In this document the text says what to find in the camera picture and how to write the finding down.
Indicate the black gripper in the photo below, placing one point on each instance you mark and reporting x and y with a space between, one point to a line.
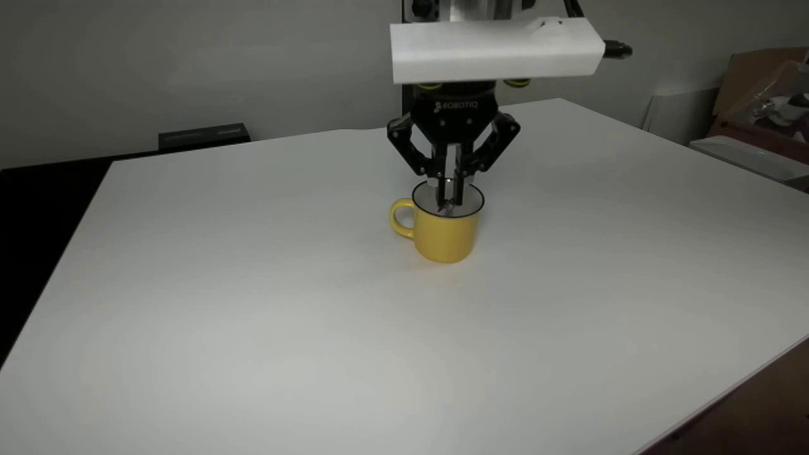
452 114

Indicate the white foam board stack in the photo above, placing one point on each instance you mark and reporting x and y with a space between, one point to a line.
752 158

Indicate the black and silver pen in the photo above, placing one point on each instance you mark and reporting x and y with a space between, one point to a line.
452 159

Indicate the black box behind table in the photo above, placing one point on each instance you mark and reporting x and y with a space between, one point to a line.
202 136

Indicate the yellow enamel mug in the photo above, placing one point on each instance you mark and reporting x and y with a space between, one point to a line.
438 230

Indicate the brown cardboard box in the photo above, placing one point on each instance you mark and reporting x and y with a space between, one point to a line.
762 102

